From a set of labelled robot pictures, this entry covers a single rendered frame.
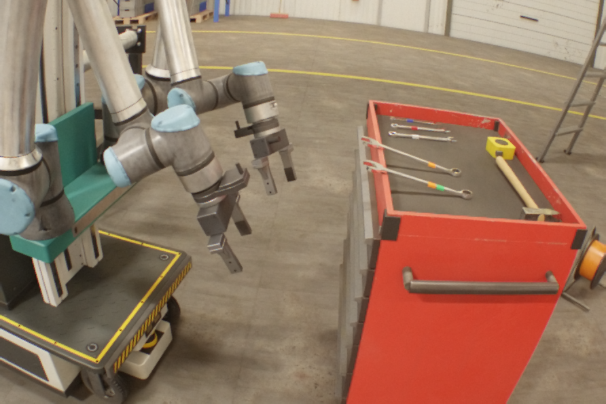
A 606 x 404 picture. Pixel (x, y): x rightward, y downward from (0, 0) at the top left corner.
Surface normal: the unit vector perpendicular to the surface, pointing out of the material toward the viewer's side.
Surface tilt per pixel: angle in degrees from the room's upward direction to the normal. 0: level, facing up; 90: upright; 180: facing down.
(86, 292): 0
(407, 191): 0
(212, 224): 96
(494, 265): 90
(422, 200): 0
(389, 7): 90
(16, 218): 95
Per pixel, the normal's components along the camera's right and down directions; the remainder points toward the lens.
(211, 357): 0.07, -0.90
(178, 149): 0.18, 0.46
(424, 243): -0.07, 0.43
